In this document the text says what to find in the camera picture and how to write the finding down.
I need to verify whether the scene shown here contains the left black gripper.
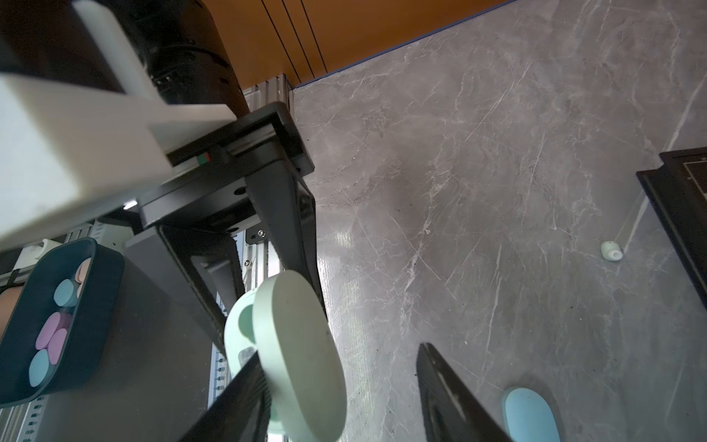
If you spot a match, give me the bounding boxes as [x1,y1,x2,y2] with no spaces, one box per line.
[123,101,327,355]

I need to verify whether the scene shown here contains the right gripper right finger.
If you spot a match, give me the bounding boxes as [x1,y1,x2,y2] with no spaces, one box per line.
[416,343,510,441]

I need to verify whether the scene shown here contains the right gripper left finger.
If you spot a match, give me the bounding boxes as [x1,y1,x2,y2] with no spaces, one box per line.
[180,353,272,442]

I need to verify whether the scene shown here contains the blue earbud charging case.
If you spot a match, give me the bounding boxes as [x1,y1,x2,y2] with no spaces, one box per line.
[502,387,561,442]

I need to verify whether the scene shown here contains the green earbud charging case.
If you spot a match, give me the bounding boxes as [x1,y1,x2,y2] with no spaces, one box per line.
[225,270,347,441]

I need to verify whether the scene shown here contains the green earbud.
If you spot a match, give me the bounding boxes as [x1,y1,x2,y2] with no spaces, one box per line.
[600,241,624,263]

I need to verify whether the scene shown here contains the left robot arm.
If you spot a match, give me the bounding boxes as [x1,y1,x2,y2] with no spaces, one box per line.
[1,1,320,345]

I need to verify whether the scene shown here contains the teal round container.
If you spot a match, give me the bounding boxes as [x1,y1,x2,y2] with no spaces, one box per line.
[1,238,124,408]

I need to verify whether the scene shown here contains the black and silver chessboard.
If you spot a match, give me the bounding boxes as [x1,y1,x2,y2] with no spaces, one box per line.
[636,147,706,303]

